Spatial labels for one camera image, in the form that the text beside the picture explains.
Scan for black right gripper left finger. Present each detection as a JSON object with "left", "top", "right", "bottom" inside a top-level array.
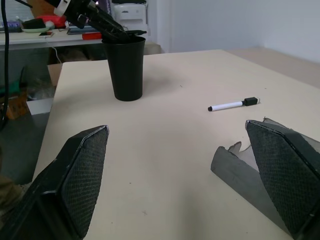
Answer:
[{"left": 0, "top": 124, "right": 110, "bottom": 240}]

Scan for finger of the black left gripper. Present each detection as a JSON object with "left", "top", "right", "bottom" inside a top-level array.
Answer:
[
  {"left": 86, "top": 17, "right": 132, "bottom": 41},
  {"left": 92, "top": 3, "right": 129, "bottom": 33}
]

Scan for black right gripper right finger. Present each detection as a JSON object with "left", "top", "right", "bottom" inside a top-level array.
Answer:
[{"left": 245, "top": 119, "right": 320, "bottom": 240}]

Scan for black plastic cup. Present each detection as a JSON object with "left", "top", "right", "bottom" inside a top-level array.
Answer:
[{"left": 101, "top": 35, "right": 147, "bottom": 102}]

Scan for red flat box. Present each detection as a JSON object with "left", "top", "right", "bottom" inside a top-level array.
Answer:
[{"left": 81, "top": 32, "right": 103, "bottom": 41}]

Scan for dark flat laptop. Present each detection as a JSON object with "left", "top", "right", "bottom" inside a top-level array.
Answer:
[{"left": 66, "top": 26, "right": 101, "bottom": 36}]

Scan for white printer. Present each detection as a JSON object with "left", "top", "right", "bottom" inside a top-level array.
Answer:
[{"left": 112, "top": 2, "right": 149, "bottom": 26}]

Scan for red cloth bundle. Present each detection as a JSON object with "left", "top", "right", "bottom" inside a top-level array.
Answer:
[{"left": 35, "top": 14, "right": 68, "bottom": 28}]

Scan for black sponge block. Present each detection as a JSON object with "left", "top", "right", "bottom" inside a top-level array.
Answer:
[{"left": 21, "top": 18, "right": 47, "bottom": 30}]

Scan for light green plate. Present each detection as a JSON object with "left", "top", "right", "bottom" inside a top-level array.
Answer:
[{"left": 20, "top": 25, "right": 54, "bottom": 34}]

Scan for white background desk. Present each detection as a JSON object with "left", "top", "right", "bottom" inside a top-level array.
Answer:
[{"left": 0, "top": 27, "right": 105, "bottom": 52}]

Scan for brown cardboard box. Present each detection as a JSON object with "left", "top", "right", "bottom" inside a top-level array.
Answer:
[{"left": 46, "top": 62, "right": 64, "bottom": 86}]

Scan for white marker with black cap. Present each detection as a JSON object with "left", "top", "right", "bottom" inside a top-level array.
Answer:
[{"left": 207, "top": 95, "right": 262, "bottom": 113}]

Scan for orange printed box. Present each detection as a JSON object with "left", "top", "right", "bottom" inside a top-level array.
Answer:
[{"left": 5, "top": 91, "right": 30, "bottom": 120}]

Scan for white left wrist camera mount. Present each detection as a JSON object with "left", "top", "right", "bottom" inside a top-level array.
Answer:
[{"left": 53, "top": 0, "right": 74, "bottom": 17}]

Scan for white power cable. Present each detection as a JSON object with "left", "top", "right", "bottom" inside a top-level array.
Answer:
[{"left": 50, "top": 45, "right": 63, "bottom": 65}]

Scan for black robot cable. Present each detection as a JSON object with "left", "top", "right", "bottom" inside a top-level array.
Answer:
[{"left": 0, "top": 0, "right": 11, "bottom": 131}]

